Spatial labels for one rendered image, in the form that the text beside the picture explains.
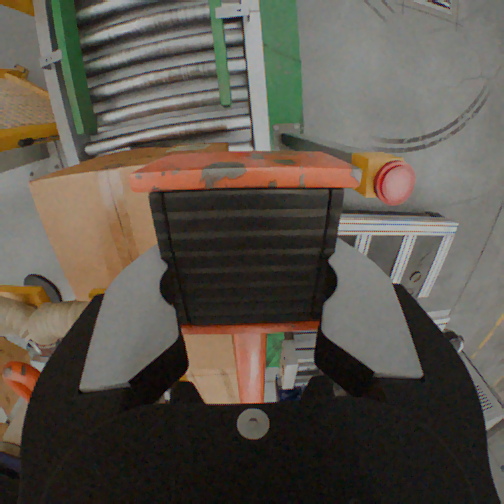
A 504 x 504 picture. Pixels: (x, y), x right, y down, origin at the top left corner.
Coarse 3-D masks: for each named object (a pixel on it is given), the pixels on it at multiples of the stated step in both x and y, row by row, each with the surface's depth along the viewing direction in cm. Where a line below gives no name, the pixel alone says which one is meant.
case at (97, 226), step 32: (96, 160) 54; (128, 160) 46; (32, 192) 39; (64, 192) 40; (96, 192) 40; (128, 192) 41; (64, 224) 43; (96, 224) 43; (128, 224) 44; (64, 256) 47; (96, 256) 47; (128, 256) 47; (192, 352) 63; (224, 352) 64
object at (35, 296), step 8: (0, 288) 28; (8, 288) 28; (16, 288) 28; (24, 288) 28; (32, 288) 28; (40, 288) 28; (8, 296) 27; (16, 296) 27; (24, 296) 27; (32, 296) 27; (40, 296) 28; (32, 304) 28; (40, 304) 28; (32, 352) 29
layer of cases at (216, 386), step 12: (192, 372) 136; (204, 372) 136; (216, 372) 136; (228, 372) 137; (204, 384) 144; (216, 384) 144; (228, 384) 144; (204, 396) 152; (216, 396) 152; (228, 396) 153
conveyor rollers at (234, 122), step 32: (128, 0) 49; (160, 0) 52; (224, 0) 53; (96, 32) 53; (128, 32) 55; (224, 32) 57; (96, 64) 58; (192, 64) 61; (96, 96) 63; (192, 96) 66; (160, 128) 70; (192, 128) 71; (224, 128) 71
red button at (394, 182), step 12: (384, 168) 32; (396, 168) 31; (408, 168) 31; (384, 180) 32; (396, 180) 32; (408, 180) 32; (384, 192) 33; (396, 192) 33; (408, 192) 33; (396, 204) 35
